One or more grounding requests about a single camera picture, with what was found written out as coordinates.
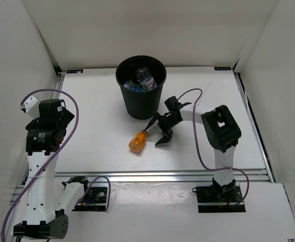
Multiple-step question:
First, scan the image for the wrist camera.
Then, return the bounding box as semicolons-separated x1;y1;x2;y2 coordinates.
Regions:
20;95;40;119
164;96;192;112

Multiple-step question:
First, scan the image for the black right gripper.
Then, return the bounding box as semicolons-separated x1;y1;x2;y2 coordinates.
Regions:
145;112;181;145

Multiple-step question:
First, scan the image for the orange plastic bottle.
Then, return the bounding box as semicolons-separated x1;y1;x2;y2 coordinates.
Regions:
129;130;148;153

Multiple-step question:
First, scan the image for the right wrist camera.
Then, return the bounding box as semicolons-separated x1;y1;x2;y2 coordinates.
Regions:
164;96;192;112

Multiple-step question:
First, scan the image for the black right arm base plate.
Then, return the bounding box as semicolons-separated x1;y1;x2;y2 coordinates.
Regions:
192;185;246;213

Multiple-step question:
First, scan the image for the clear bottle with printed label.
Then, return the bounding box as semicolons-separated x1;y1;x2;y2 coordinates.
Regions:
135;67;157;91

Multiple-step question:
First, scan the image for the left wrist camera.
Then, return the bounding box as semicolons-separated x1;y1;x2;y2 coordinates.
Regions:
20;95;40;119

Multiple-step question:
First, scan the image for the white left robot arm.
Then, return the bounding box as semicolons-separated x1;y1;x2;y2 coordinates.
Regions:
13;96;92;239

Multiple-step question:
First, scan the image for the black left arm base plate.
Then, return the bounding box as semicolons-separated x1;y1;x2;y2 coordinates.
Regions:
73;186;109;212

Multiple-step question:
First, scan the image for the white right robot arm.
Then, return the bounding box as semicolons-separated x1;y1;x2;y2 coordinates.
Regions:
145;102;242;202

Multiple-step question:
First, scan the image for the aluminium table frame rail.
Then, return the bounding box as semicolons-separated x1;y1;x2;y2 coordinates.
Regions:
1;64;295;242

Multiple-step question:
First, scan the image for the black waste bin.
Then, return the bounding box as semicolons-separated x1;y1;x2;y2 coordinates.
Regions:
115;55;166;120

